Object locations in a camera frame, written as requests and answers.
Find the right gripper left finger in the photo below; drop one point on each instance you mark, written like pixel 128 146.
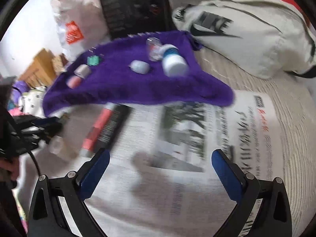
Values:
pixel 89 175

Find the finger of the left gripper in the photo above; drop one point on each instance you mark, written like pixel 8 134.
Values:
pixel 45 131
pixel 37 120

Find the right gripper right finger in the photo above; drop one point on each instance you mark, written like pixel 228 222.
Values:
pixel 230 175

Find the white tape roll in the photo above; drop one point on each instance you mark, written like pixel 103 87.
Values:
pixel 59 148

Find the pink eraser block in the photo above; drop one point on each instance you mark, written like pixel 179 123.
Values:
pixel 74 81

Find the white charger cube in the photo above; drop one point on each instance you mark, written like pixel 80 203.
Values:
pixel 82 71

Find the teal binder clip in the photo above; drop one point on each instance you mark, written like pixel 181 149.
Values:
pixel 94 59

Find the clear plastic bottle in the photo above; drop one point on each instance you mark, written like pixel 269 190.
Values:
pixel 154 49

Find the white blue-label bottle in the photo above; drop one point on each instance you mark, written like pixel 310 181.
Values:
pixel 173 63

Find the person's left hand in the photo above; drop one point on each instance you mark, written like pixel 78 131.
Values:
pixel 9 169

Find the plush toy white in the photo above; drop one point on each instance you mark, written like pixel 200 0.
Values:
pixel 30 103

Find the wooden headboard rack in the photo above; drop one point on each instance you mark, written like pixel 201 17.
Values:
pixel 40 72

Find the brown patterned book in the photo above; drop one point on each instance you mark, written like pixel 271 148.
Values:
pixel 59 63

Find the black flat remote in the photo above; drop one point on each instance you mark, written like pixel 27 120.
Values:
pixel 112 128

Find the newspaper sheet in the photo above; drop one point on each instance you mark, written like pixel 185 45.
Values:
pixel 160 180

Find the striped mattress cover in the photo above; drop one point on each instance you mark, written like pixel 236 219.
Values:
pixel 295 111

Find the white Miniso shopping bag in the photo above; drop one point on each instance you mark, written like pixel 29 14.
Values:
pixel 80 25

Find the purple fleece towel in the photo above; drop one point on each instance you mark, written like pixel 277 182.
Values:
pixel 113 80

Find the black headset box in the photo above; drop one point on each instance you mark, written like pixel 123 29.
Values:
pixel 129 17

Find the grey Nike bag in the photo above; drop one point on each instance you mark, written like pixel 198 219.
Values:
pixel 262 37

